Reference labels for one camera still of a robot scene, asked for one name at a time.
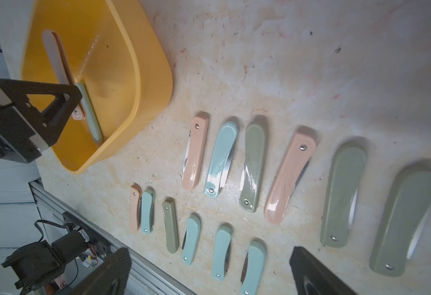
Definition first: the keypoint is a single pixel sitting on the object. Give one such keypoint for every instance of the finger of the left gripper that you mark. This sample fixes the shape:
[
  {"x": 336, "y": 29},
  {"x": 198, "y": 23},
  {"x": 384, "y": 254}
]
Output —
[
  {"x": 65, "y": 96},
  {"x": 55, "y": 117}
]

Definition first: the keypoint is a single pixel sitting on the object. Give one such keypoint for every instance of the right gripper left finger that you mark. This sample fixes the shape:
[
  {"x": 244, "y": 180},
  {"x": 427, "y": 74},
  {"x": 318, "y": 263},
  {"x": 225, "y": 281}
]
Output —
[{"x": 108, "y": 279}]

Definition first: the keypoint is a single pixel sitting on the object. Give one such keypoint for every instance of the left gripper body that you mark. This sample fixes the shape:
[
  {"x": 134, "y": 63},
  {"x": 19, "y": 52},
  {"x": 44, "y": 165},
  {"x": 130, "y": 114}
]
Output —
[{"x": 20, "y": 141}]

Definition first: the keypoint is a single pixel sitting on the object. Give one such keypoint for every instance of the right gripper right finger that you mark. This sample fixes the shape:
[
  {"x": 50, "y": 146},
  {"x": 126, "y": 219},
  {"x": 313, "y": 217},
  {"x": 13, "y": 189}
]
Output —
[{"x": 314, "y": 278}]

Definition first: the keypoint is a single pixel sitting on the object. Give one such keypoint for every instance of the teal folding fruit knife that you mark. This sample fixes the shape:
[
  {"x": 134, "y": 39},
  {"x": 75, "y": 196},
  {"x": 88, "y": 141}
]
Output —
[{"x": 146, "y": 212}]

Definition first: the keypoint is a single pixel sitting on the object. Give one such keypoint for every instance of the pink folding fruit knife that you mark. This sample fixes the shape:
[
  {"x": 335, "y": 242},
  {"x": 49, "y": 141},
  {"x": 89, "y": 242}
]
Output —
[{"x": 195, "y": 151}]

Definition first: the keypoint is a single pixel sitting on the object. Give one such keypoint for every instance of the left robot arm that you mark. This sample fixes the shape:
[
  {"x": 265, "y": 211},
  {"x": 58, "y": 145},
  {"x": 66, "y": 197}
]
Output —
[{"x": 38, "y": 263}]

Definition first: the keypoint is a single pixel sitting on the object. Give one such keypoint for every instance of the teal knife in box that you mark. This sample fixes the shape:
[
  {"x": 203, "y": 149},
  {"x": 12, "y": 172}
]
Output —
[{"x": 90, "y": 115}]

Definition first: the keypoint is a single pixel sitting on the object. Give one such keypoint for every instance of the yellow plastic storage box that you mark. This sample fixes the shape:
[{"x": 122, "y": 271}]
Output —
[{"x": 112, "y": 48}]

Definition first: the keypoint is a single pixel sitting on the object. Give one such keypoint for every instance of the aluminium rail base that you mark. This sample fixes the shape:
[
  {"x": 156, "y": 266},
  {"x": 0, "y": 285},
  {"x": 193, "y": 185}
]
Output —
[{"x": 144, "y": 277}]

